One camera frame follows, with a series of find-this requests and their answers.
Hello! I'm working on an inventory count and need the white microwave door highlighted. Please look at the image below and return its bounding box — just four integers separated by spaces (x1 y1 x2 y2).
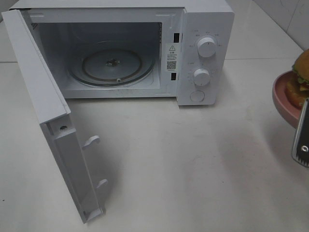
2 10 103 223

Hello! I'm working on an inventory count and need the white warning label sticker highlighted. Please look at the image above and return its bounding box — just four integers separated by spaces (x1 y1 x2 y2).
164 43 180 73

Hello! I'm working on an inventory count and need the pink round plate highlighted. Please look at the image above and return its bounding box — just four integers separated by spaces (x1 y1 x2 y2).
272 71 309 128

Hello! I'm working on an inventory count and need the glass microwave turntable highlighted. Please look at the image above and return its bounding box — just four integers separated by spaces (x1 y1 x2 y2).
69 48 155 87

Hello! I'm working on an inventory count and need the white round door button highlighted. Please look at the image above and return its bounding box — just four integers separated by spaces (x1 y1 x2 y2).
190 90 205 102

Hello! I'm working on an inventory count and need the toy burger with lettuce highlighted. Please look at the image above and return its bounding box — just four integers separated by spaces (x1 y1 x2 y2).
285 49 309 109

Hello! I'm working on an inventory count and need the white microwave oven body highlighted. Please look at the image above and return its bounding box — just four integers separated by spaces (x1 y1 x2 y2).
8 0 235 105

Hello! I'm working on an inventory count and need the white round knob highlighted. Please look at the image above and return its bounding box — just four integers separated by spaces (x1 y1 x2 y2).
196 35 218 58
193 69 211 87

